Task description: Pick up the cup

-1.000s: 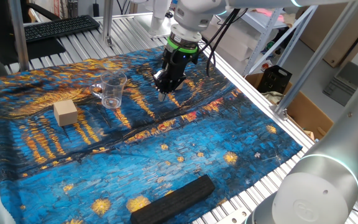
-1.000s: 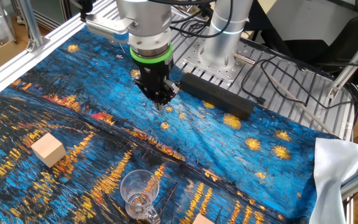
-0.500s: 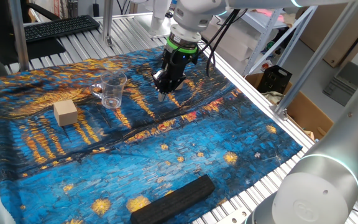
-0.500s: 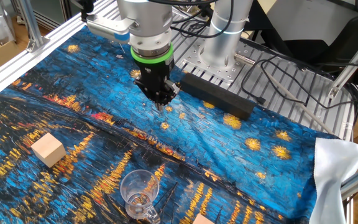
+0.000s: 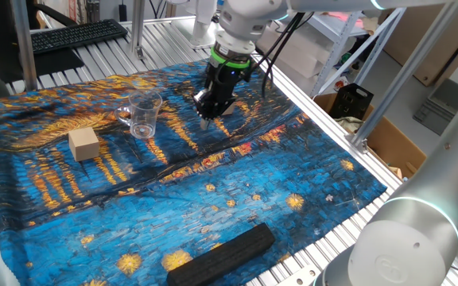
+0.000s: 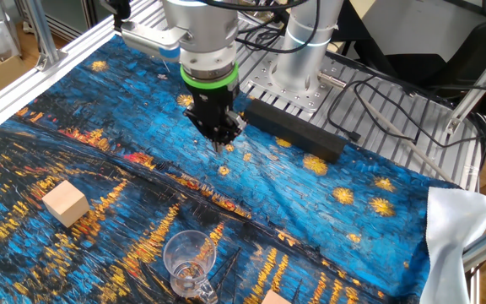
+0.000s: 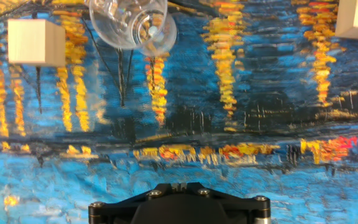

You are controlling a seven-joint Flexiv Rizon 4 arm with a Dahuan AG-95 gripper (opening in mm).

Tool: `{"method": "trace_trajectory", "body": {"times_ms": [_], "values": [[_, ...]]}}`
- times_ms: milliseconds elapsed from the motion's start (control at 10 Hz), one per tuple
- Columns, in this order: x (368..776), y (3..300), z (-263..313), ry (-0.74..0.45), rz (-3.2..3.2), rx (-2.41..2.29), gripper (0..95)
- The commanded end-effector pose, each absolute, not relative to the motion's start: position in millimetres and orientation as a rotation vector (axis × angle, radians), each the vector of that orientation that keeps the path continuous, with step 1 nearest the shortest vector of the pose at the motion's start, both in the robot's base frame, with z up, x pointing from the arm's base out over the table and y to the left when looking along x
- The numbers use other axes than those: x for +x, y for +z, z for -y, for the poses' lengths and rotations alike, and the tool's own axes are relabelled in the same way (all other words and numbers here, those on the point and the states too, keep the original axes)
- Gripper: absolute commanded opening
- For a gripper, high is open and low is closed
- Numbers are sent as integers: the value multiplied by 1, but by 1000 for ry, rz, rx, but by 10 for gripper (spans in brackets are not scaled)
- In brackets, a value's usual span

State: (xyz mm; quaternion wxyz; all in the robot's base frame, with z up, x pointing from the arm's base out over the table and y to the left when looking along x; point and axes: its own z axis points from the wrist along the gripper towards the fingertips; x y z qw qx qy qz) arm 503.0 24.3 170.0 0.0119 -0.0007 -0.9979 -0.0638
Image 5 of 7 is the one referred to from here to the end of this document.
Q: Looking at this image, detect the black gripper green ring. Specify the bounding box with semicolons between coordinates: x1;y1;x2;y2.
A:
194;44;252;131

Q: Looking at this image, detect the clear plastic cup with handle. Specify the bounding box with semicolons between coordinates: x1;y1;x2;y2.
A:
114;90;163;140

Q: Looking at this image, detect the white foam box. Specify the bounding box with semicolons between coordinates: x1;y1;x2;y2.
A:
258;25;336;95

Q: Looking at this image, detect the starry night painted cloth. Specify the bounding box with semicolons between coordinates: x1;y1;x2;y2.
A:
0;59;389;286

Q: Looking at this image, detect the olive cloth bundle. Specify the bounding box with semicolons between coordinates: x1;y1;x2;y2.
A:
334;114;365;134

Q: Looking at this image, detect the black plastic crate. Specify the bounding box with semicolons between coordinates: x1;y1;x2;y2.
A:
329;82;375;120

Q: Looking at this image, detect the black foam block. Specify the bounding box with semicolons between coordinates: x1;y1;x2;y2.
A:
166;222;277;286

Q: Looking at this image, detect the black computer keyboard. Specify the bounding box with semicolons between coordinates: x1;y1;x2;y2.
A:
29;18;129;56

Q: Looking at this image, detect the pink sheet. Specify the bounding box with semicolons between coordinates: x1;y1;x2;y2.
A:
324;11;364;29

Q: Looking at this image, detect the open brown cardboard box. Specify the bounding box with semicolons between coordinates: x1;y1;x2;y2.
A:
314;92;429;180

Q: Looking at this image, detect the brown cardboard panel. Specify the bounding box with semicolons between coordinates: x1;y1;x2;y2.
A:
379;7;458;87

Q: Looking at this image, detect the grey plastic bin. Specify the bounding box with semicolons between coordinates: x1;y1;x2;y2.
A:
413;78;458;137

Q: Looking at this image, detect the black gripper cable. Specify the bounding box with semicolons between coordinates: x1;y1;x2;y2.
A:
216;11;306;99

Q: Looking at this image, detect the aluminium frame post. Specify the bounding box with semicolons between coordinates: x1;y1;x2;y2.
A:
10;0;39;91
350;0;458;154
130;0;146;60

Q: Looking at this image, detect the white metal shelf frame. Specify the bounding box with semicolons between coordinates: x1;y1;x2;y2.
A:
308;11;397;99

